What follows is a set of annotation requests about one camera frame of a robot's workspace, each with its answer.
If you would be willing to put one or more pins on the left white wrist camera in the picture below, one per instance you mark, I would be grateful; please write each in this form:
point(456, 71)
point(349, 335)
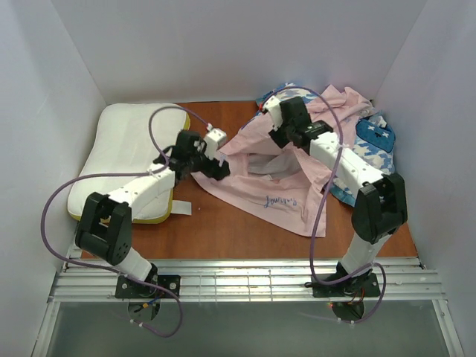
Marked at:
point(214, 140)

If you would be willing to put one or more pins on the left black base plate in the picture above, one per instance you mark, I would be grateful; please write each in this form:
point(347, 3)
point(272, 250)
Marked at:
point(128, 289)

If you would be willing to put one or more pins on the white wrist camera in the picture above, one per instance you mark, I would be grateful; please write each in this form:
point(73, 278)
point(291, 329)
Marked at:
point(214, 140)
point(272, 107)

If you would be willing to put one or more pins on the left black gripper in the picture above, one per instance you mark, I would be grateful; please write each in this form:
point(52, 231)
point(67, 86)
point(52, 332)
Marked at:
point(210, 167)

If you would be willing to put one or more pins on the blue white houndstooth pillow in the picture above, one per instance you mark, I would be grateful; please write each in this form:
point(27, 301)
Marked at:
point(375, 139)

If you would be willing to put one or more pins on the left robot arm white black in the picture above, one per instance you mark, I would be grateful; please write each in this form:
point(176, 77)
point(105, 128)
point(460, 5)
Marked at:
point(105, 228)

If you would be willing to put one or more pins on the white pillow yellow edge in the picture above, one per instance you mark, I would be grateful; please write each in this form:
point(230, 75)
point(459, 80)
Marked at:
point(122, 145)

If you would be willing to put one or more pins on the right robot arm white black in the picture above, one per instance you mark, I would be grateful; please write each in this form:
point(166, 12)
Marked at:
point(380, 208)

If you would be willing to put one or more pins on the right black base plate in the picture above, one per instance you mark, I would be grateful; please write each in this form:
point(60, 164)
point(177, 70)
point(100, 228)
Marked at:
point(364, 285)

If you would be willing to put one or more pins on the aluminium front rail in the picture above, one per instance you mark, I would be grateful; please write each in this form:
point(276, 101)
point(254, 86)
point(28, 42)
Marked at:
point(216, 281)

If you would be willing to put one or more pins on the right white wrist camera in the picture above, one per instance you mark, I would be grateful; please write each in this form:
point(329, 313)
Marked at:
point(272, 107)

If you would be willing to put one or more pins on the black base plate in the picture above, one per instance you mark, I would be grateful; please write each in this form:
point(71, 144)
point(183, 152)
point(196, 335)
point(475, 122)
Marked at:
point(128, 289)
point(364, 285)

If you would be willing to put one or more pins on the pink pillowcase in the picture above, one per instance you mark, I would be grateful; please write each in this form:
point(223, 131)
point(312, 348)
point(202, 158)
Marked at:
point(283, 186)

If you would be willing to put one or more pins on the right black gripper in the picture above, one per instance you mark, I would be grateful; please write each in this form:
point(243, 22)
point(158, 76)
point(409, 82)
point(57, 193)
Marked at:
point(280, 134)

